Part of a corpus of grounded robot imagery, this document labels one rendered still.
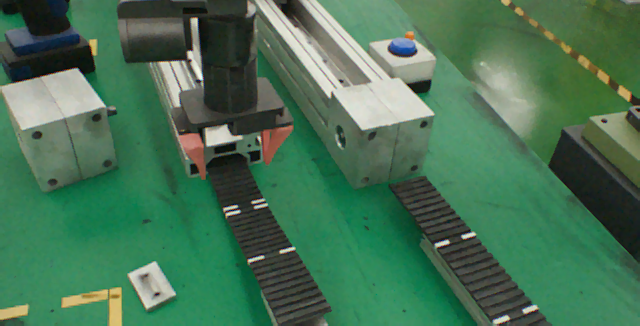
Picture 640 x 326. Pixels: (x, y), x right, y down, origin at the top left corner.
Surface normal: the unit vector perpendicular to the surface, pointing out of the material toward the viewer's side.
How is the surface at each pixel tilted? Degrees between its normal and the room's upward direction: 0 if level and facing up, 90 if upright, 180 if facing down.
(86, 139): 90
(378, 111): 0
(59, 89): 0
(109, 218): 0
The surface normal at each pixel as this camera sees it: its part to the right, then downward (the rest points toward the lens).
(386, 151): 0.40, 0.59
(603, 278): 0.06, -0.78
